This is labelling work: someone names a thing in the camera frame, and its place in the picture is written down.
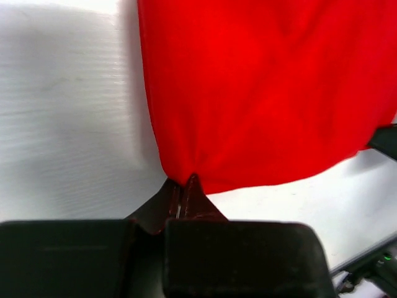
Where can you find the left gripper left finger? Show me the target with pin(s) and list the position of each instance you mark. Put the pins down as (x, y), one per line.
(80, 258)

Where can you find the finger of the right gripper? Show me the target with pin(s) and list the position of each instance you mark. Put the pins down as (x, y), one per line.
(384, 140)

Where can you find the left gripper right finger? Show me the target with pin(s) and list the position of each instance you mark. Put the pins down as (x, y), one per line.
(207, 255)

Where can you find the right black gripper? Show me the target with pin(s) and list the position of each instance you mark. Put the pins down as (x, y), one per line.
(376, 265)

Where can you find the red t shirt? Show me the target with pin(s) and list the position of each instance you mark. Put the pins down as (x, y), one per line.
(254, 93)

